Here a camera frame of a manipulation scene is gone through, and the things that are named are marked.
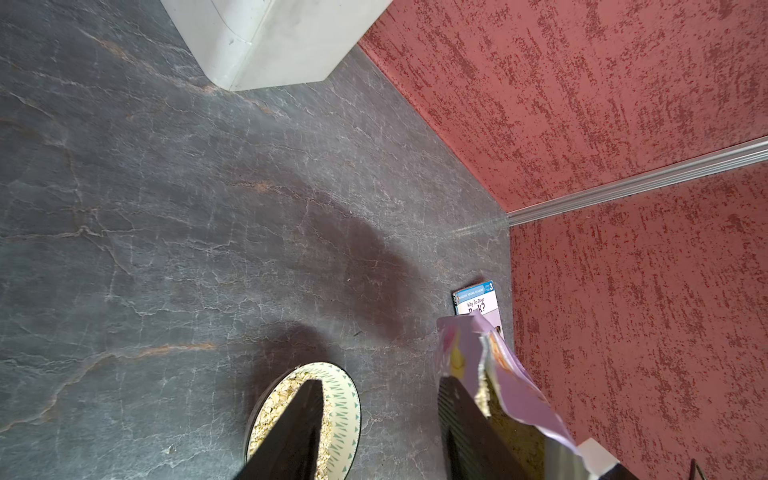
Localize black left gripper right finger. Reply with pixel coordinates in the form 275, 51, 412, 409
437, 376, 528, 480

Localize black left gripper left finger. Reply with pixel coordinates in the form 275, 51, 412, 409
236, 380, 324, 480

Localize purple oats bag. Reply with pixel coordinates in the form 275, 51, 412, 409
436, 312, 589, 479

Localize green patterned breakfast bowl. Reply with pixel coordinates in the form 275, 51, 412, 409
244, 362, 361, 479

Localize Why Do Dogs Bark book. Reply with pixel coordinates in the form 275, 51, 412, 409
452, 281, 505, 338

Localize white three-drawer storage box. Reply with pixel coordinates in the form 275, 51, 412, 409
162, 0, 391, 91

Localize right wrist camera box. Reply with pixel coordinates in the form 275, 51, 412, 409
578, 438, 638, 480

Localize right aluminium corner post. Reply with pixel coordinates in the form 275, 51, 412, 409
507, 136, 767, 228

